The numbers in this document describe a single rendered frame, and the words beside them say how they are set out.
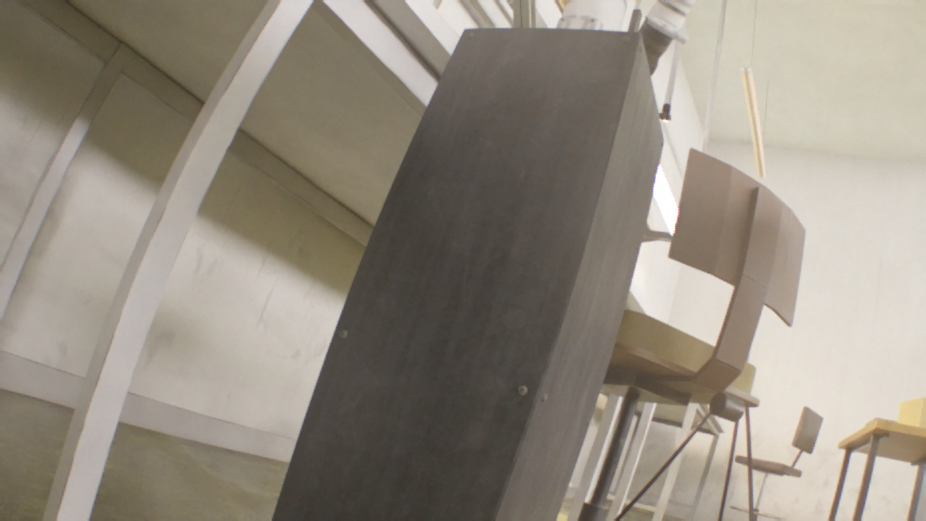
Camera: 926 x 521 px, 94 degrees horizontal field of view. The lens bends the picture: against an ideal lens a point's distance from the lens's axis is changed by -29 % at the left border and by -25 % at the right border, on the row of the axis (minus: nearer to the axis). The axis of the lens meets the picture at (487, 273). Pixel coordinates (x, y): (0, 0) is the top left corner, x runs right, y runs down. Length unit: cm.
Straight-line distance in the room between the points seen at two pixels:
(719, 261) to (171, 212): 77
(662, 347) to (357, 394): 51
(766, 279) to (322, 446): 72
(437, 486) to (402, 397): 10
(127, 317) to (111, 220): 95
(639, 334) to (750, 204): 30
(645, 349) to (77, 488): 80
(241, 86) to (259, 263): 118
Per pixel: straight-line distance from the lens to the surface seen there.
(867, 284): 620
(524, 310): 53
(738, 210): 96
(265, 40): 72
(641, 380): 100
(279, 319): 190
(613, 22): 85
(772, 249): 99
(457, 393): 54
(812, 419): 434
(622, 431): 108
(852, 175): 676
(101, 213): 157
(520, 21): 153
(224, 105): 68
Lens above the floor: 39
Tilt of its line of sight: 14 degrees up
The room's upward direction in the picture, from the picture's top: 19 degrees clockwise
